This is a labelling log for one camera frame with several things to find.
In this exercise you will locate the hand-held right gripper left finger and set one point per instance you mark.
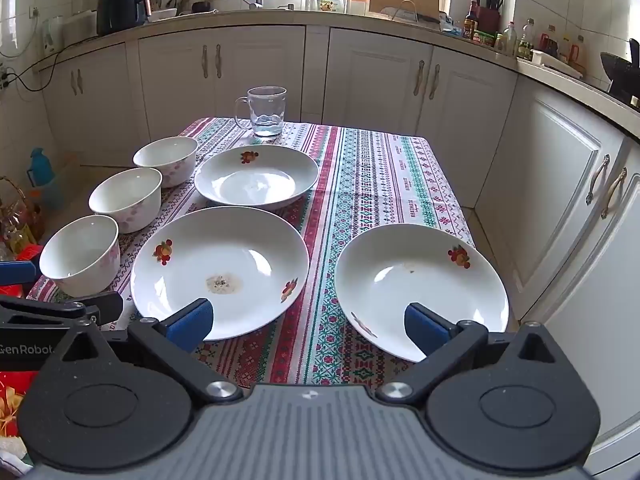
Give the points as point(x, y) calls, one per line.
point(192, 322)

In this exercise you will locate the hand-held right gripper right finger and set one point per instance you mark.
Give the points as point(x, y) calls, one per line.
point(427, 330)

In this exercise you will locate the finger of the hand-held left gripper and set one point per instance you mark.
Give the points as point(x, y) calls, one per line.
point(110, 305)
point(17, 272)

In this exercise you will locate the white fruit print plate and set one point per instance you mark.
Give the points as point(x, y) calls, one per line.
point(415, 280)
point(220, 260)
point(257, 180)

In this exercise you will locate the white pink floral bowl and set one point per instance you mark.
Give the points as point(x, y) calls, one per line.
point(80, 255)
point(167, 157)
point(127, 200)

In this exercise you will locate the red printed bag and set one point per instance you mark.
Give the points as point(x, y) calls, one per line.
point(15, 405)

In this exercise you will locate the teal thermos flask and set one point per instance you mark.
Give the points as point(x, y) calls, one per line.
point(41, 170)

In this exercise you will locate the patterned red green tablecloth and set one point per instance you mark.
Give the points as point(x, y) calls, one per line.
point(360, 185)

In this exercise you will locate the white power strip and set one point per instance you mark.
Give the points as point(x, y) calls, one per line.
point(4, 77)

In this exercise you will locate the clear glass mug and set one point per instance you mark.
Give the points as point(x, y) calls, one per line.
point(265, 110)

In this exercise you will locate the white electric kettle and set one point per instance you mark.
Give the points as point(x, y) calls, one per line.
point(52, 35)

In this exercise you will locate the white countertop appliance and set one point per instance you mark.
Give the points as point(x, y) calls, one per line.
point(80, 27)

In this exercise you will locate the white kitchen cabinets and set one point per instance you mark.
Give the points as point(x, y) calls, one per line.
point(260, 75)

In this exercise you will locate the black electric kettle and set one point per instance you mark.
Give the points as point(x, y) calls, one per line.
point(120, 5)

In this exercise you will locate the white plastic tray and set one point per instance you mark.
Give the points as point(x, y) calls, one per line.
point(555, 62)

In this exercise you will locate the green seasoning jar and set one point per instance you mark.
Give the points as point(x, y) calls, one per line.
point(484, 37)

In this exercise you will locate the clear oil bottle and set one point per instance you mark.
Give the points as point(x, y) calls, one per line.
point(509, 40)

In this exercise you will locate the clear seasoning bottle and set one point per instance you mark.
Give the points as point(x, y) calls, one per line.
point(526, 40)

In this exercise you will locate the dark sauce bottle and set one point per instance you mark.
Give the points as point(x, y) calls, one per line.
point(470, 22)

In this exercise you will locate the dark capped condiment bottle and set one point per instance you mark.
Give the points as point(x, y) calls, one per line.
point(549, 42)

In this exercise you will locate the yellow condiment bottle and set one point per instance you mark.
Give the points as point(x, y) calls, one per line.
point(566, 49)

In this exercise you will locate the red label condiment bottle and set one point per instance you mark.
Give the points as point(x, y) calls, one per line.
point(579, 52)

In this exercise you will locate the beige kitchen countertop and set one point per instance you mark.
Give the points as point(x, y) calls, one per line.
point(350, 20)

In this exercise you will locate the red knife block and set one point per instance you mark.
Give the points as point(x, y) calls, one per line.
point(489, 15)

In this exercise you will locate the black wok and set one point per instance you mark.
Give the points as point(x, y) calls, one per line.
point(620, 67)

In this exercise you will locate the white floral jar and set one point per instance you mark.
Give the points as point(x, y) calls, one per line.
point(330, 2)

